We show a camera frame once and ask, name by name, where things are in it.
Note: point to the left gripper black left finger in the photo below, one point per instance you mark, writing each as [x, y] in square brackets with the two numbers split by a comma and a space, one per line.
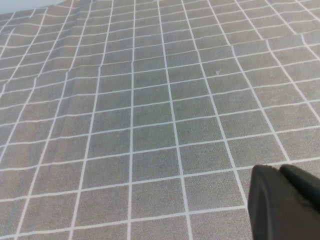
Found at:
[270, 210]

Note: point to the gray white-grid tablecloth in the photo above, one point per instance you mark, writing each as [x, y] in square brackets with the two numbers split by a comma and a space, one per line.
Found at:
[140, 105]

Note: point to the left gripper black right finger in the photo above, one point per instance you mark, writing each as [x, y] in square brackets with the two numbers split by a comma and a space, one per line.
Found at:
[303, 183]

